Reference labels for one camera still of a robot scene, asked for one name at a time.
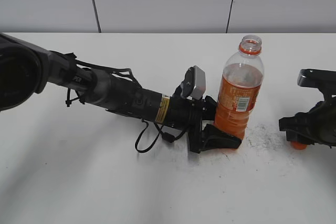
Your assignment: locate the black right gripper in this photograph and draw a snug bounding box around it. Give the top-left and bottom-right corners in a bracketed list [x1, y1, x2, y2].
[278, 89, 335, 147]

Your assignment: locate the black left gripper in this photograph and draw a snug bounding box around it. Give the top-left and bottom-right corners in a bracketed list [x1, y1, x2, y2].
[187, 95, 241, 153]

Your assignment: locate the orange bottle cap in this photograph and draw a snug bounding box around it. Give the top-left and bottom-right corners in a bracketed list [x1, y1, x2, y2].
[291, 142, 308, 150]

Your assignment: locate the orange drink plastic bottle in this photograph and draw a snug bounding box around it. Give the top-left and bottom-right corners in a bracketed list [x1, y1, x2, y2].
[214, 35, 265, 141]

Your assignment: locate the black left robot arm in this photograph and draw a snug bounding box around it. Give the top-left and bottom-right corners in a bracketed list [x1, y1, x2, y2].
[1, 34, 241, 153]

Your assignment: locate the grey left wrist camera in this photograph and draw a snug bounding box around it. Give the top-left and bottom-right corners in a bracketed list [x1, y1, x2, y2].
[180, 65, 206, 100]

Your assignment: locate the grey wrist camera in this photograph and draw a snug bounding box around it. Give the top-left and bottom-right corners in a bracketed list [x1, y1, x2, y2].
[297, 69, 335, 90]
[180, 65, 206, 100]

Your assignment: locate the black camera cable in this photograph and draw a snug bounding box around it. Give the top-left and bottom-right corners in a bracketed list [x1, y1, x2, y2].
[134, 119, 190, 153]

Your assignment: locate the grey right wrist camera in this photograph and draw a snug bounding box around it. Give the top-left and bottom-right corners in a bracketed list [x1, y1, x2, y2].
[297, 69, 335, 90]

